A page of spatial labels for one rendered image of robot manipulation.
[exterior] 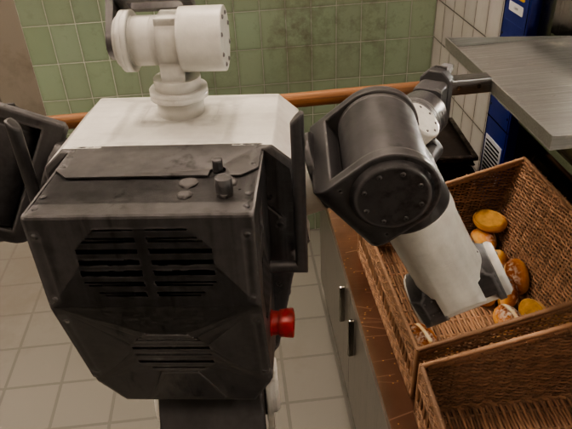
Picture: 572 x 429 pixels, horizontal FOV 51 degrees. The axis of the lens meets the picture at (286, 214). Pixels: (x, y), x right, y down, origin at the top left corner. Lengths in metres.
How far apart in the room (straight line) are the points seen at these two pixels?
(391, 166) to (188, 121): 0.23
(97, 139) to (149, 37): 0.12
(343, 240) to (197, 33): 1.30
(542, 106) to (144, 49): 0.84
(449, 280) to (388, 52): 1.90
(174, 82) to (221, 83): 1.88
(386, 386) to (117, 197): 1.01
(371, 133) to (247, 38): 1.88
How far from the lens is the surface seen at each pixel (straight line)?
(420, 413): 1.34
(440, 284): 0.76
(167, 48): 0.64
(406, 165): 0.58
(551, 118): 1.23
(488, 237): 1.80
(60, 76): 2.59
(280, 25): 2.46
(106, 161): 0.60
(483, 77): 1.31
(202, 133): 0.63
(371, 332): 1.55
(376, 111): 0.65
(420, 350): 1.31
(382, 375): 1.45
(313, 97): 1.22
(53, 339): 2.57
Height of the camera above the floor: 1.67
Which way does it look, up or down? 34 degrees down
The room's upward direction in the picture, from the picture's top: 3 degrees counter-clockwise
